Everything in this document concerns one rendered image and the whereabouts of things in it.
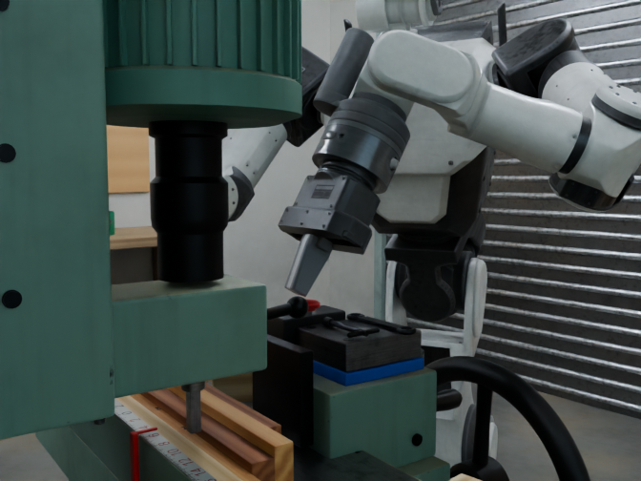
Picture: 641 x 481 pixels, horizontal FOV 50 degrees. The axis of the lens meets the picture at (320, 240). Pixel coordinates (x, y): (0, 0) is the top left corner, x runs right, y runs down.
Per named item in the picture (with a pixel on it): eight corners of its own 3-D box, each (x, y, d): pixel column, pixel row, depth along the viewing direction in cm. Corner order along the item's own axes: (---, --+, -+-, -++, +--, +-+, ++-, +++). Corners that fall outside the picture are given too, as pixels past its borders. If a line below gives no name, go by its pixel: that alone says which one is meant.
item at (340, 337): (423, 368, 69) (424, 315, 68) (337, 388, 63) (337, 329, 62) (345, 343, 80) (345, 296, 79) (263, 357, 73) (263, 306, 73)
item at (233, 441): (276, 517, 51) (275, 457, 51) (252, 526, 50) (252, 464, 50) (157, 426, 70) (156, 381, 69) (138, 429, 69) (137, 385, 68)
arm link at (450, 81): (352, 106, 79) (462, 146, 78) (361, 73, 70) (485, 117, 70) (370, 57, 80) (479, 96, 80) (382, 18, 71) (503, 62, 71)
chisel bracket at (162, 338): (269, 388, 55) (268, 283, 54) (93, 426, 47) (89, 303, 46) (226, 367, 61) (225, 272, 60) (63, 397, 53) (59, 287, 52)
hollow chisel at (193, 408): (201, 431, 55) (200, 370, 55) (191, 433, 54) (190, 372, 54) (196, 428, 56) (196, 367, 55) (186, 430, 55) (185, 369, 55)
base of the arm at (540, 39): (524, 159, 106) (527, 118, 114) (609, 131, 99) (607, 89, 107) (481, 83, 99) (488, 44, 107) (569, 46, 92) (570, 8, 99)
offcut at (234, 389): (250, 390, 81) (249, 358, 81) (254, 401, 77) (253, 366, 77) (211, 393, 80) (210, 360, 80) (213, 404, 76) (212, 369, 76)
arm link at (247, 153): (188, 241, 115) (255, 143, 124) (237, 248, 106) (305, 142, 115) (141, 198, 108) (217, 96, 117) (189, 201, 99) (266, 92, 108)
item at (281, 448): (294, 511, 52) (294, 441, 52) (275, 516, 51) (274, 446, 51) (180, 428, 69) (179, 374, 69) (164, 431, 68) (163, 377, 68)
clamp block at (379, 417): (440, 457, 69) (441, 370, 68) (332, 493, 62) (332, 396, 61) (350, 415, 81) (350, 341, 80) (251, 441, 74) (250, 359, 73)
